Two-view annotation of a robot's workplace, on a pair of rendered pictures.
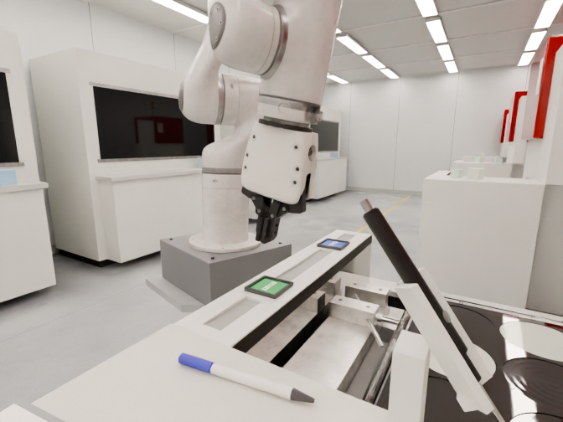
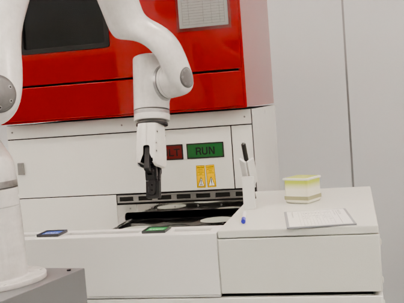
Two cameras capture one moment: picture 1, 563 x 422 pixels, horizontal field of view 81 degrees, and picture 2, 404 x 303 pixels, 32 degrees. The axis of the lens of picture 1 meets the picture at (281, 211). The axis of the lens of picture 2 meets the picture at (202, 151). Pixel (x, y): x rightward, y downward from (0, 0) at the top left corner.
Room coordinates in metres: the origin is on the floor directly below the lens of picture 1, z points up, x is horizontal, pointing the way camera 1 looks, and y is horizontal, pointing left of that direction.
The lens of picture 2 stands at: (0.88, 1.57, 1.25)
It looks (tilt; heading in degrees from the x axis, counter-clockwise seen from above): 4 degrees down; 251
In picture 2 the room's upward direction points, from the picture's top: 4 degrees counter-clockwise
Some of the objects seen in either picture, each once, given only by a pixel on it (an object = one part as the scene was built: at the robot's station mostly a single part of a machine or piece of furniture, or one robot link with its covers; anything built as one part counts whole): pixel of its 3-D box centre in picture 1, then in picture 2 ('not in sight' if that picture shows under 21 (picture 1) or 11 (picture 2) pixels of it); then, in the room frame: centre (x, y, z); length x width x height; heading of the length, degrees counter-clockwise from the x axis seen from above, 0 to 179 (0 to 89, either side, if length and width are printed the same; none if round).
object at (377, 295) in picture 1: (367, 292); not in sight; (0.60, -0.17, 0.89); 0.08 x 0.03 x 0.03; 59
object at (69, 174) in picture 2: not in sight; (129, 179); (0.39, -0.61, 1.02); 0.82 x 0.03 x 0.40; 149
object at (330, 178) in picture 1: (313, 152); not in sight; (7.68, -0.74, 1.00); 1.80 x 1.08 x 2.00; 149
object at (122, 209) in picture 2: not in sight; (184, 216); (0.25, -0.51, 0.89); 0.44 x 0.02 x 0.10; 149
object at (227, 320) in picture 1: (305, 298); (107, 262); (0.59, -0.05, 0.89); 0.55 x 0.09 x 0.14; 149
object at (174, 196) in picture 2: not in sight; (183, 196); (0.24, -0.51, 0.96); 0.44 x 0.01 x 0.02; 149
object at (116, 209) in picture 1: (151, 160); not in sight; (3.92, 1.54, 1.00); 1.80 x 1.08 x 2.00; 149
